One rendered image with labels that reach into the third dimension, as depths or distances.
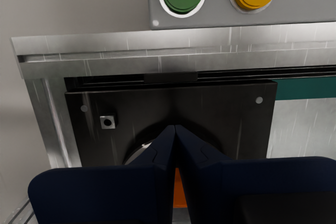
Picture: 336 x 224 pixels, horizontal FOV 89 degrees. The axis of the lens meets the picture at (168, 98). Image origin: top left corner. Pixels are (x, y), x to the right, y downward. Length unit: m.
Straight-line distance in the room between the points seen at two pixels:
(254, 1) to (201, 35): 0.06
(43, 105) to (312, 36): 0.32
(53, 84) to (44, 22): 0.14
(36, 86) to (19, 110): 0.17
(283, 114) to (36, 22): 0.41
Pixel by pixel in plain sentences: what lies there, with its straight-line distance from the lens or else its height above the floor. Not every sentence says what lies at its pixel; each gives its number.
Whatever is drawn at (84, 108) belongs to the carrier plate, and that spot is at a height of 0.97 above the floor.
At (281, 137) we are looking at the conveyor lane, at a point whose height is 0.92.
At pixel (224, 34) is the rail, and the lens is 0.20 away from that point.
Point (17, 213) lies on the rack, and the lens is 0.33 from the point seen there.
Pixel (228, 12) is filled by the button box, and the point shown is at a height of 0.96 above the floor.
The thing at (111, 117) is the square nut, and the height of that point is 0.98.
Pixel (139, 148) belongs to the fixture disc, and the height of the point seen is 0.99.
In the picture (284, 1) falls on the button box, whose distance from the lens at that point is 0.23.
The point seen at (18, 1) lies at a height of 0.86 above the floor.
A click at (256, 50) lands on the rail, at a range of 0.23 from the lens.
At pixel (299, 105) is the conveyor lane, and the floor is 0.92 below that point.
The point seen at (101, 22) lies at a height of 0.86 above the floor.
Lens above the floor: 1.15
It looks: 72 degrees down
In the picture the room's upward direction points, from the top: 177 degrees clockwise
